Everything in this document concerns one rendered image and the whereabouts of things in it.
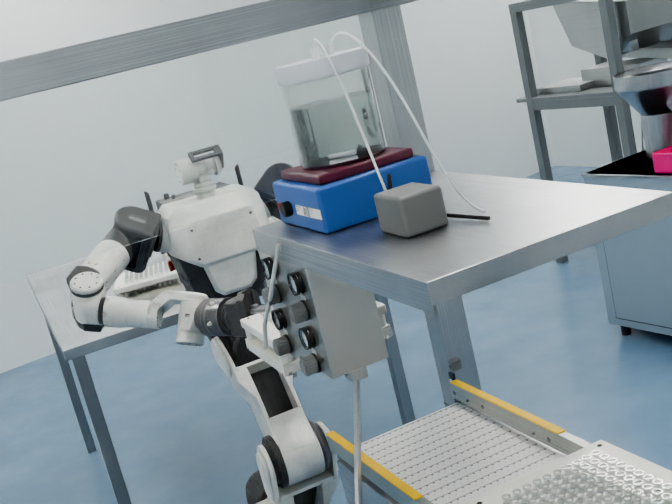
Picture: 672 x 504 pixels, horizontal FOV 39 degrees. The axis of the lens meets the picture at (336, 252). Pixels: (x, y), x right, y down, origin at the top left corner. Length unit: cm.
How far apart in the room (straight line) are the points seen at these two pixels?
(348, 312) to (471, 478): 34
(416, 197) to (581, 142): 695
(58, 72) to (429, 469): 89
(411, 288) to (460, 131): 675
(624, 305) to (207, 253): 234
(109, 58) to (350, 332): 59
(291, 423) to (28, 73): 129
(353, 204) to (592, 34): 380
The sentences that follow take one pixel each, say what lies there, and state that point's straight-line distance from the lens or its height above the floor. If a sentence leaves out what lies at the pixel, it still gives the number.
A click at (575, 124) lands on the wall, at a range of 825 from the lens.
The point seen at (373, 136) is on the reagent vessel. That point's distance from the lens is 154.
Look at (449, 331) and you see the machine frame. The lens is 188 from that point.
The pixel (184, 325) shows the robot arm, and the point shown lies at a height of 105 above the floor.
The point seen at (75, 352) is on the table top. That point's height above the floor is 86.
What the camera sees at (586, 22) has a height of 133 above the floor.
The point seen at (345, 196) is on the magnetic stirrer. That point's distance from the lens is 148.
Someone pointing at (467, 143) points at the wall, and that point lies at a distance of 792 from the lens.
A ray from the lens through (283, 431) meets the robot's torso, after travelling 252.
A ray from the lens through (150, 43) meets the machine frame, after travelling 162.
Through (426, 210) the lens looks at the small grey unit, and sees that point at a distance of 134.
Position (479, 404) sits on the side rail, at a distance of 180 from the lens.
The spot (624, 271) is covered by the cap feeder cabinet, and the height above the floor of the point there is 33.
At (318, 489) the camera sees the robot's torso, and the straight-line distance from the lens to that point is 266.
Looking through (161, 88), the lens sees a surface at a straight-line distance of 168.
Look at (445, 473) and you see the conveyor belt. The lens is 163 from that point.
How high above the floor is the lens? 164
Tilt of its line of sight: 13 degrees down
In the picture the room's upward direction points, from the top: 14 degrees counter-clockwise
